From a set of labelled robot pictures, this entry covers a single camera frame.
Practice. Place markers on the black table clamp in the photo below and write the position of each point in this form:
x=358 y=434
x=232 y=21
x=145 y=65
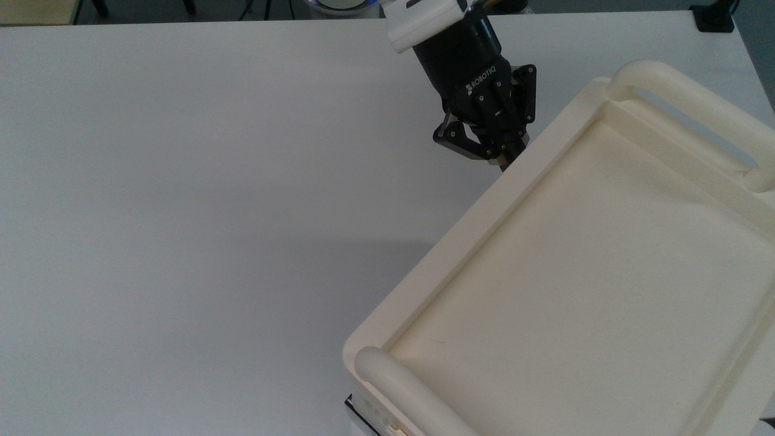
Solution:
x=714 y=17

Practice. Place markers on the black chair leg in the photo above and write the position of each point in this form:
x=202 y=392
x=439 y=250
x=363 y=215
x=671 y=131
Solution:
x=189 y=5
x=100 y=6

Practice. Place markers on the round white blue robot base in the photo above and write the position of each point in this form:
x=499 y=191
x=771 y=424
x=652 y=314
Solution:
x=339 y=6

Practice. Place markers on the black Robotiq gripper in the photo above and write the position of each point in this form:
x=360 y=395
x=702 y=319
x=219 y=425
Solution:
x=466 y=69

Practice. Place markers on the cream plastic tray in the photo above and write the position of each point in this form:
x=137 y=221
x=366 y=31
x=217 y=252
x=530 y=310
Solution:
x=575 y=272

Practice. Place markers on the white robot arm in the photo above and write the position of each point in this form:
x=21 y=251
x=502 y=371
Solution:
x=421 y=21

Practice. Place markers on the light wooden desk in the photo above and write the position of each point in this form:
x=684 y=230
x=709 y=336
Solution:
x=36 y=11

